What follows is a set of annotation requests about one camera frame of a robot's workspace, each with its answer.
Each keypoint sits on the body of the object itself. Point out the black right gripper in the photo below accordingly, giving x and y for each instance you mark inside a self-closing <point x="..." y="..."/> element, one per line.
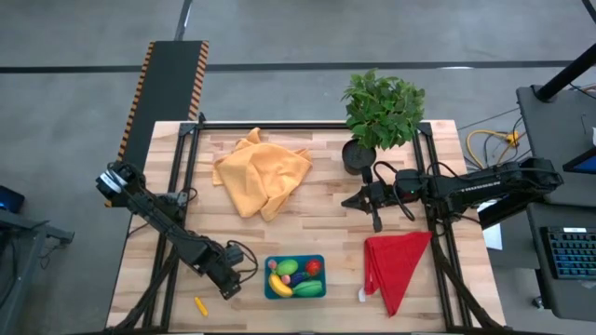
<point x="384" y="193"/>

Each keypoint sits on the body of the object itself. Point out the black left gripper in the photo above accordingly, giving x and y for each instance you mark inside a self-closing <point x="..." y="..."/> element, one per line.
<point x="226" y="279"/>

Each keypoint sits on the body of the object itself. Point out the small yellow toy stick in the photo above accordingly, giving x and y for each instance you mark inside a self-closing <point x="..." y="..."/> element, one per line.
<point x="201" y="306"/>

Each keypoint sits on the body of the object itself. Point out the small pink toy piece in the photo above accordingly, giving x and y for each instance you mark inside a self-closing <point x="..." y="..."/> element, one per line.
<point x="286" y="279"/>
<point x="272" y="264"/>

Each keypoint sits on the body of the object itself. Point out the yellow toy banana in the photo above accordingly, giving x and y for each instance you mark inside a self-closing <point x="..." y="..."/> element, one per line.
<point x="279" y="287"/>

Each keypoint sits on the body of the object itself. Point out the light green toy mango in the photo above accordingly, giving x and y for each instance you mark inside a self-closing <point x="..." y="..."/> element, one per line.
<point x="287" y="267"/>

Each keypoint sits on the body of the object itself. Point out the purple toy eggplant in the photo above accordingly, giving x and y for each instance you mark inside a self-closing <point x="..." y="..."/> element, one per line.
<point x="298" y="278"/>

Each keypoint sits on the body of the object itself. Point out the dark green toy cucumber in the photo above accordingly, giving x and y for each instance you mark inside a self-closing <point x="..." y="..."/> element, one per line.
<point x="308" y="288"/>

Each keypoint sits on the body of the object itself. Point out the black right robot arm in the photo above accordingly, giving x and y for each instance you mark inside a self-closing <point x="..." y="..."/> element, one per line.
<point x="489" y="186"/>

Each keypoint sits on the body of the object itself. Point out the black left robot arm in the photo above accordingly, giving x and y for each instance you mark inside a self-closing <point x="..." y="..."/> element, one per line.
<point x="158" y="214"/>

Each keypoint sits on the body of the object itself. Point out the teal plastic tupperware container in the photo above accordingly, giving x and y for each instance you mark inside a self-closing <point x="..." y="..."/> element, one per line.
<point x="294" y="298"/>

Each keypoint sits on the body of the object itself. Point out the red cloth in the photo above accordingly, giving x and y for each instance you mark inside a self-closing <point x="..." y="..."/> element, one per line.
<point x="393" y="265"/>

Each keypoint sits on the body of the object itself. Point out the green plant in black pot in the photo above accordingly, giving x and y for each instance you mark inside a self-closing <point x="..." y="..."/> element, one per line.
<point x="382" y="111"/>

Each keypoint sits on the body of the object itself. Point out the orange cloth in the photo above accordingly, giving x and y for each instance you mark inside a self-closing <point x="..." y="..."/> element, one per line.
<point x="261" y="181"/>

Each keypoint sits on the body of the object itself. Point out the white paper sheet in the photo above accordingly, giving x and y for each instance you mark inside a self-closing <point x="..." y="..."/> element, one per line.
<point x="493" y="237"/>

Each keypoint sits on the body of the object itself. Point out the black ramp with striped edges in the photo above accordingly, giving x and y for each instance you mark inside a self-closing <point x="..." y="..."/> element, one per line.
<point x="167" y="93"/>

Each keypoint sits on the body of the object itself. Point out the black equipment stand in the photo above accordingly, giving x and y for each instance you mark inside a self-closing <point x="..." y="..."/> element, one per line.
<point x="28" y="232"/>

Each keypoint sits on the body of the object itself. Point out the grey desk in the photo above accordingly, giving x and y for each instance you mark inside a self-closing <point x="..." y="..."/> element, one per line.
<point x="554" y="125"/>

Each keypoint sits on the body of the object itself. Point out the black backlit keyboard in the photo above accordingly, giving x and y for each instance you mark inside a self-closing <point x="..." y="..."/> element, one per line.
<point x="572" y="253"/>

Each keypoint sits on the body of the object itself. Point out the black computer monitor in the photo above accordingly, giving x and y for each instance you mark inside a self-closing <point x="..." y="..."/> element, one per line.
<point x="584" y="164"/>

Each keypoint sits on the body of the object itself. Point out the black pole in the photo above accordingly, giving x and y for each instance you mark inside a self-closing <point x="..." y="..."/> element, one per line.
<point x="568" y="70"/>

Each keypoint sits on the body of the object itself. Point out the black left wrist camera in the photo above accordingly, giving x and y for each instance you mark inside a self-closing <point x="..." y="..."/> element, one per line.
<point x="235" y="255"/>

